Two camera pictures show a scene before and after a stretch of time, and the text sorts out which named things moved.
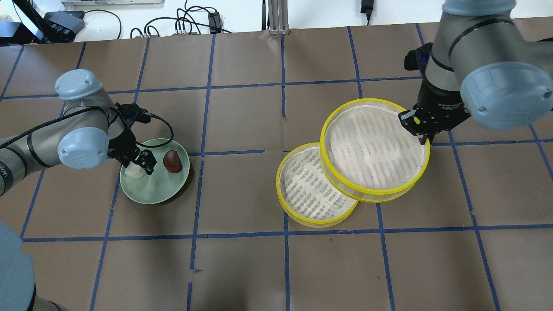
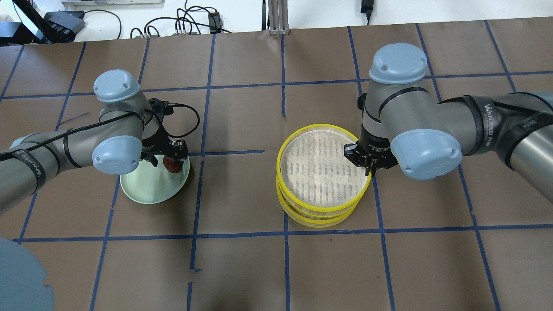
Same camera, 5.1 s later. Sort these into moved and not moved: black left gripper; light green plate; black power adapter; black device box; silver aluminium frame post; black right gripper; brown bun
Moved: black right gripper; black left gripper
Not moved: silver aluminium frame post; light green plate; brown bun; black device box; black power adapter
